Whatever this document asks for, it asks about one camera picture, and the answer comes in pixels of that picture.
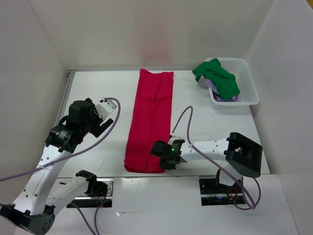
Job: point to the red t shirt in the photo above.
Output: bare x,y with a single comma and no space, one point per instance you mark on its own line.
151,121

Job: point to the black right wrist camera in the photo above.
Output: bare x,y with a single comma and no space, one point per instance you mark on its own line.
167,151

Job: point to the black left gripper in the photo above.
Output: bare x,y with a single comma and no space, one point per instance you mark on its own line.
98,129

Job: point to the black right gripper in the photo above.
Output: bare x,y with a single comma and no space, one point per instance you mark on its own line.
166,165

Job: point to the green t shirt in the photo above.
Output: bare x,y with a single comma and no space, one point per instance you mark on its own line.
224,81

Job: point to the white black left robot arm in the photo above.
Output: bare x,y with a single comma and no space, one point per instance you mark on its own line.
84,127

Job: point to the white plastic basket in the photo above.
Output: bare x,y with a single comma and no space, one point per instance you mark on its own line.
248,92

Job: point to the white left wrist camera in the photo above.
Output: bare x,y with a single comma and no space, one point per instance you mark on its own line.
105,107

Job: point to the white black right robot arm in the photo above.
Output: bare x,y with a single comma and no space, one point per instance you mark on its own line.
242,155

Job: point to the lavender t shirt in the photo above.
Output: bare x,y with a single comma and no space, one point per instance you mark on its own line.
209,84

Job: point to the aluminium table edge rail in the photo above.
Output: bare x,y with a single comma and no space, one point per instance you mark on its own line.
70,77

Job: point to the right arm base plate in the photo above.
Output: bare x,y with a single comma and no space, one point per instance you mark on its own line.
214,193

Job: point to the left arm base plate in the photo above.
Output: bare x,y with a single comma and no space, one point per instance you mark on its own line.
102,193

